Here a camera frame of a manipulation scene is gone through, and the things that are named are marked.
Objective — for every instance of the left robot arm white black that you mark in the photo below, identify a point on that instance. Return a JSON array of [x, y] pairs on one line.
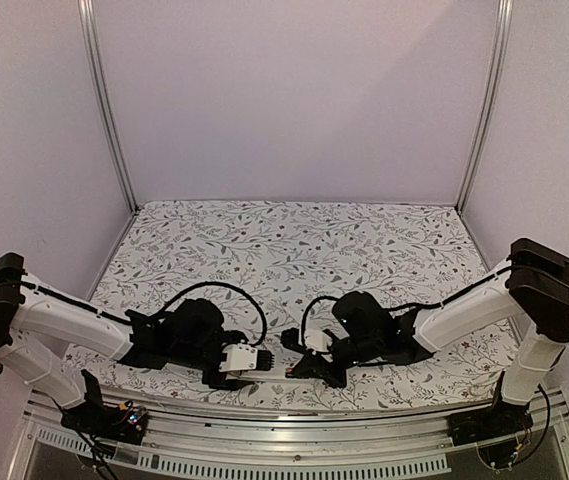
[[192, 335]]

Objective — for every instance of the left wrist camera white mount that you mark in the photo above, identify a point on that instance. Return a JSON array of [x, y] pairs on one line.
[[238, 357]]

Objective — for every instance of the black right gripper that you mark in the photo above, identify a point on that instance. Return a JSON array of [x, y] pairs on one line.
[[309, 365]]

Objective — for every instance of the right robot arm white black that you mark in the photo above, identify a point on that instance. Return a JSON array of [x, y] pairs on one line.
[[532, 281]]

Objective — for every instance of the floral patterned table mat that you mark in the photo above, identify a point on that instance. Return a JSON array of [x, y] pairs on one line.
[[266, 265]]

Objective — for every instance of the white remote control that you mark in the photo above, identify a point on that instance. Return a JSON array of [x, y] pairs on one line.
[[274, 386]]

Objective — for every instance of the front aluminium rail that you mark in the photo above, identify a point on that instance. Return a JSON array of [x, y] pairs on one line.
[[196, 440]]

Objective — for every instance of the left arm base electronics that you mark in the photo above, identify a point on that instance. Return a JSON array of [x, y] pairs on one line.
[[126, 423]]

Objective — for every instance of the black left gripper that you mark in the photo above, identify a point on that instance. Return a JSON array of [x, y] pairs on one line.
[[223, 384]]

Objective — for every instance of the aluminium frame post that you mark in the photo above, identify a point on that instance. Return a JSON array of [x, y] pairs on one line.
[[97, 74], [495, 70]]

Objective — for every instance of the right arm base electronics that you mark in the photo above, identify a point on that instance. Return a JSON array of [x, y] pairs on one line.
[[498, 424]]

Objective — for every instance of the right aluminium frame post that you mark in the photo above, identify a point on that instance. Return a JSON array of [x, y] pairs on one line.
[[495, 70]]

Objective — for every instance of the left aluminium frame post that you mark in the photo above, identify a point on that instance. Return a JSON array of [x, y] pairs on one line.
[[97, 74]]

